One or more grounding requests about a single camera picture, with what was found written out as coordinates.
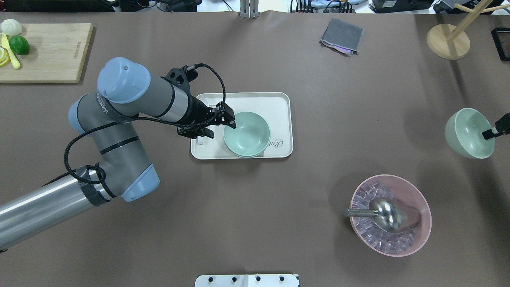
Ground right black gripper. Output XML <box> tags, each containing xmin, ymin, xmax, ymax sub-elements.
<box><xmin>482</xmin><ymin>113</ymin><xmax>510</xmax><ymax>140</ymax></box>

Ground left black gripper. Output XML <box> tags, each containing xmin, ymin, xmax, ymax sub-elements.
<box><xmin>177</xmin><ymin>96</ymin><xmax>236</xmax><ymax>139</ymax></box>

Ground green bowl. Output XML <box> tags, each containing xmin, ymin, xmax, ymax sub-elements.
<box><xmin>444</xmin><ymin>108</ymin><xmax>495</xmax><ymax>159</ymax></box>
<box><xmin>223</xmin><ymin>111</ymin><xmax>271</xmax><ymax>154</ymax></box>
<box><xmin>228</xmin><ymin>150</ymin><xmax>265</xmax><ymax>159</ymax></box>

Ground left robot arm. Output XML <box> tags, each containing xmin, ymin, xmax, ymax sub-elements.
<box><xmin>0</xmin><ymin>57</ymin><xmax>236</xmax><ymax>252</ymax></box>

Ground green bowl on tray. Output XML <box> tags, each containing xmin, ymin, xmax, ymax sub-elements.
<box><xmin>228</xmin><ymin>150</ymin><xmax>265</xmax><ymax>159</ymax></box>

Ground cream serving tray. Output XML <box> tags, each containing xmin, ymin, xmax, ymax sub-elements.
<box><xmin>190</xmin><ymin>92</ymin><xmax>293</xmax><ymax>160</ymax></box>

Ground wooden mug tree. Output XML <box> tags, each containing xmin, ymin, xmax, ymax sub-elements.
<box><xmin>426</xmin><ymin>0</ymin><xmax>510</xmax><ymax>60</ymax></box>

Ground pink bowl with ice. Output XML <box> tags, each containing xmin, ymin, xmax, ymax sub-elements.
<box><xmin>349</xmin><ymin>174</ymin><xmax>432</xmax><ymax>257</ymax></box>

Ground metal ice scoop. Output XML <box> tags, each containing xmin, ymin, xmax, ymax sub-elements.
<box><xmin>343</xmin><ymin>198</ymin><xmax>408</xmax><ymax>234</ymax></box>

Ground grey and purple cloths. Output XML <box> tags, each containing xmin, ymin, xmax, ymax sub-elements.
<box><xmin>320</xmin><ymin>18</ymin><xmax>364</xmax><ymax>56</ymax></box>

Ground bamboo cutting board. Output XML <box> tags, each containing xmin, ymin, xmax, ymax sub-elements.
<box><xmin>0</xmin><ymin>23</ymin><xmax>93</xmax><ymax>84</ymax></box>

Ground green lime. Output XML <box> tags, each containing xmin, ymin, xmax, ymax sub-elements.
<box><xmin>8</xmin><ymin>35</ymin><xmax>30</xmax><ymax>55</ymax></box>

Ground top lemon slice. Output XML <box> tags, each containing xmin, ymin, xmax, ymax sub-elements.
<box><xmin>0</xmin><ymin>47</ymin><xmax>10</xmax><ymax>67</ymax></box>

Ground yellow plastic knife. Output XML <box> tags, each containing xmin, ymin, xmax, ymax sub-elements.
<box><xmin>1</xmin><ymin>33</ymin><xmax>21</xmax><ymax>69</ymax></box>

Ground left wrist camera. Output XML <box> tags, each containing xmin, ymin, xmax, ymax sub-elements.
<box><xmin>165</xmin><ymin>65</ymin><xmax>198</xmax><ymax>93</ymax></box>

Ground aluminium frame post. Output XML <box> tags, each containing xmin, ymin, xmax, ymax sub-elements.
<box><xmin>239</xmin><ymin>0</ymin><xmax>260</xmax><ymax>19</ymax></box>

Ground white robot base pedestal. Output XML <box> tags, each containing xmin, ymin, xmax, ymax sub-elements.
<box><xmin>194</xmin><ymin>274</ymin><xmax>300</xmax><ymax>287</ymax></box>

